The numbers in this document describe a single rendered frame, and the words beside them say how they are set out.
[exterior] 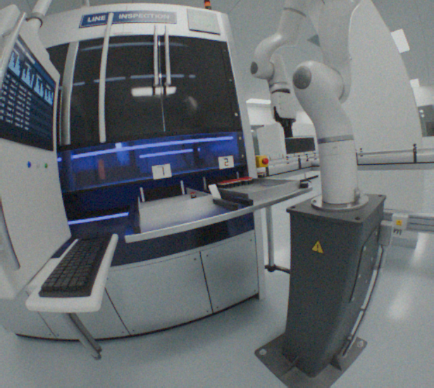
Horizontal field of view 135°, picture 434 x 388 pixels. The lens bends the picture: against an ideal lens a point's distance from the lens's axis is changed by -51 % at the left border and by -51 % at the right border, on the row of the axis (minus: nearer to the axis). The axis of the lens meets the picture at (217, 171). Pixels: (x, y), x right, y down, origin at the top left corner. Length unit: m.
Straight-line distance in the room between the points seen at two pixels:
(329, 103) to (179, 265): 0.94
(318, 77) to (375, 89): 1.59
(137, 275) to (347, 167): 0.99
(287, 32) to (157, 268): 1.16
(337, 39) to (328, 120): 0.25
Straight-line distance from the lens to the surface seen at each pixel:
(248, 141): 1.06
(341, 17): 0.62
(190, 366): 1.18
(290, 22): 0.73
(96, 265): 0.53
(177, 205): 0.62
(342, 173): 0.54
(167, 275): 1.02
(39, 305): 0.48
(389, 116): 2.00
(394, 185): 2.03
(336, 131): 0.53
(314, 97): 0.52
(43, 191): 0.73
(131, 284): 1.04
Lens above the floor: 1.03
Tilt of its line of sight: 3 degrees down
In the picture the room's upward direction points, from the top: 8 degrees counter-clockwise
